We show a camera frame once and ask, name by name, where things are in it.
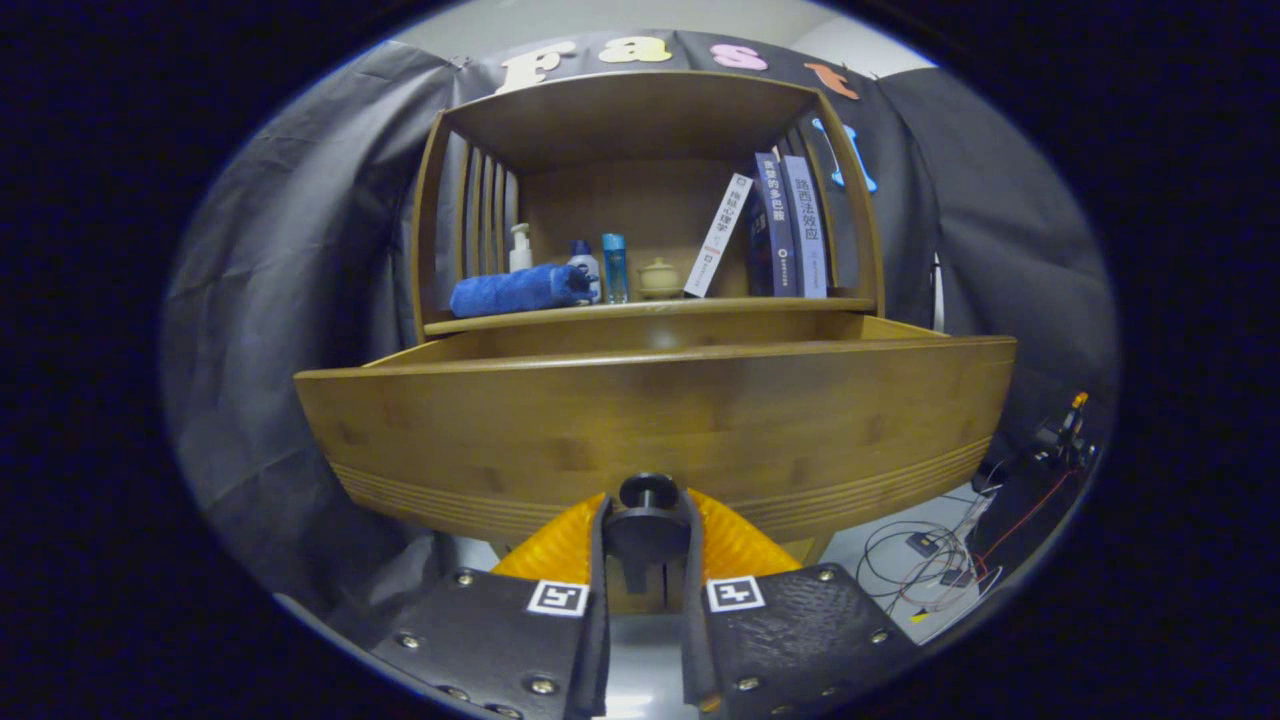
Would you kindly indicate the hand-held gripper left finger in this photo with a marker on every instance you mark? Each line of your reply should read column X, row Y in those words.
column 500, row 640

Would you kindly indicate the folded blue towel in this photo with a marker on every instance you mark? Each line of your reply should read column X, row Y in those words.
column 510, row 290

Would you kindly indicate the black clamp with orange tip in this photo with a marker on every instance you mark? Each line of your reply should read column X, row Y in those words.
column 1065, row 435

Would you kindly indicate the wooden drawer with black knob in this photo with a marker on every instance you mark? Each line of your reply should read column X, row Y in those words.
column 650, row 410

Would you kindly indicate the white book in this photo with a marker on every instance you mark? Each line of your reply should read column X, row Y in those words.
column 718, row 235

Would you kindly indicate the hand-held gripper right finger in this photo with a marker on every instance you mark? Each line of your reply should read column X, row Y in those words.
column 790, row 640

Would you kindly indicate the clear blue bottle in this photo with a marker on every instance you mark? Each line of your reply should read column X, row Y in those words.
column 615, row 270

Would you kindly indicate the pale lilac book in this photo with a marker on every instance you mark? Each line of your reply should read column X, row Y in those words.
column 806, row 230

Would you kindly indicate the black backdrop cloth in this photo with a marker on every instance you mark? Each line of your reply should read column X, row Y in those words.
column 300, row 250

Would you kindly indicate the white pump bottle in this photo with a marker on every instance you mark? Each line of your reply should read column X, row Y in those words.
column 520, row 258

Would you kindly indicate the wooden cabinet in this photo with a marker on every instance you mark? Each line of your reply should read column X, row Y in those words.
column 640, row 120

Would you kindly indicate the beige lidded teacup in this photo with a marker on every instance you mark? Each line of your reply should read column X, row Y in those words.
column 659, row 280

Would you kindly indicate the white bottle with blue cap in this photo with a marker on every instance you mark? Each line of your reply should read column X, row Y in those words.
column 586, row 262

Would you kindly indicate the dark blue book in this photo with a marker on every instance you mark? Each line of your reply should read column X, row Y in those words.
column 778, row 230

